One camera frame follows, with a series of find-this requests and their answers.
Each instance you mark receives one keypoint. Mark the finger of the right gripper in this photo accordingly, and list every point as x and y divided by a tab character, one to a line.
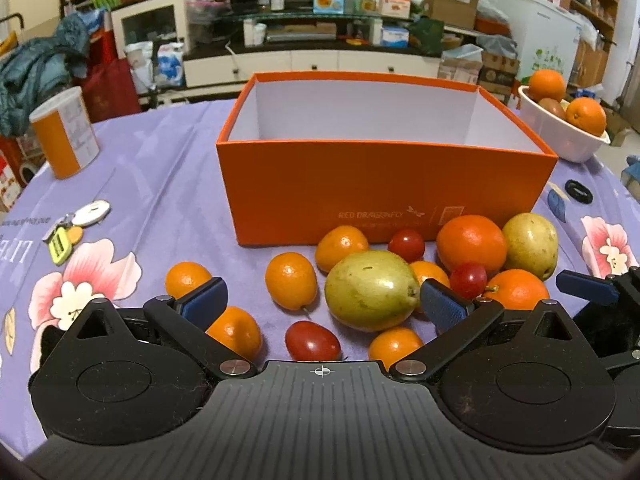
586	287

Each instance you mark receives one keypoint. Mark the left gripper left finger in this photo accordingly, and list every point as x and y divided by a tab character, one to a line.
183	323

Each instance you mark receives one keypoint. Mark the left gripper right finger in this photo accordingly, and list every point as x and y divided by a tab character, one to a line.
460	324

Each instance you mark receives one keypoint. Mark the kumquat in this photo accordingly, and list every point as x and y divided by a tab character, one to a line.
291	281
393	345
238	331
184	277
337	245

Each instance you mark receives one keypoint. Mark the small orange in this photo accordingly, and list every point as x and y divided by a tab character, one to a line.
516	289

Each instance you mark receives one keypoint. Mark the kumquat hidden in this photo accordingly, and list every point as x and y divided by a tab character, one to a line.
425	270

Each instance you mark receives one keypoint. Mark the yellow passion fruit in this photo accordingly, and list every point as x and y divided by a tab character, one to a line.
531	244

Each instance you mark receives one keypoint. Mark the large orange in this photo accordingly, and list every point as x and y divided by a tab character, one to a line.
471	238

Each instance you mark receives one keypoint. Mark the large green-yellow passion fruit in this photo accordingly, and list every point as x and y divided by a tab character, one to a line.
372	291

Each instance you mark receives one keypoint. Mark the red cherry tomato right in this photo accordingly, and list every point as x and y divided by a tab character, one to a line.
468	280

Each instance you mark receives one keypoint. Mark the red cherry tomato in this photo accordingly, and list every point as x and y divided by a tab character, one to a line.
468	280
310	342
407	244

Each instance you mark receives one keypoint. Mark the red cherry tomato back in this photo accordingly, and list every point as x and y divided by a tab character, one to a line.
407	244

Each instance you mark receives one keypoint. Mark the purple floral tablecloth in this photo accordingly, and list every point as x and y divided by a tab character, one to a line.
160	173

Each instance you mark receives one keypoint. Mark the red cherry tomato front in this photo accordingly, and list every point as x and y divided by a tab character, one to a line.
310	342

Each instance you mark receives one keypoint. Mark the yellow-green key fob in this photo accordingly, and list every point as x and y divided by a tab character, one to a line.
59	246

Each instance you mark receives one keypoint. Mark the white fruit bowl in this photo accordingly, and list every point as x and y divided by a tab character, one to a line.
568	142

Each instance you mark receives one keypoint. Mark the orange in bowl front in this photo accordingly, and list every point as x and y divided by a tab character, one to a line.
587	115

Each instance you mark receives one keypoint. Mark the orange in bowl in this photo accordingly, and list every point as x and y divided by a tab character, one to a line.
587	115
546	84

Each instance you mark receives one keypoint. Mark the brown kiwi in bowl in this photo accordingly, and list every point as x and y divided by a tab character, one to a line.
553	107

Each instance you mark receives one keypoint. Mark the orange cardboard box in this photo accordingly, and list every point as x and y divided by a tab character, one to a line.
304	152

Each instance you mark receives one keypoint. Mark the orange in bowl back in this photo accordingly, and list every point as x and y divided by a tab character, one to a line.
546	84

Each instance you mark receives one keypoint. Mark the orange white canister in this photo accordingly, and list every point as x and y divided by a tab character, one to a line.
65	134

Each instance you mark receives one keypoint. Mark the white tv cabinet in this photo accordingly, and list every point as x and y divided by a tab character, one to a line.
236	68

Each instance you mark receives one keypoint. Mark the white chest freezer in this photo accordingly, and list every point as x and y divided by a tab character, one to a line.
546	36

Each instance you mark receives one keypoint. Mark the teal jacket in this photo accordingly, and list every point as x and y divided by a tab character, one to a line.
39	69

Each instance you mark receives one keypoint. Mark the white glass-door cabinet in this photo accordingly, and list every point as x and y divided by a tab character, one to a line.
150	20

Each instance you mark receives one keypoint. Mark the white orange carton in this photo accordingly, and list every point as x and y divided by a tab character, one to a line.
396	9

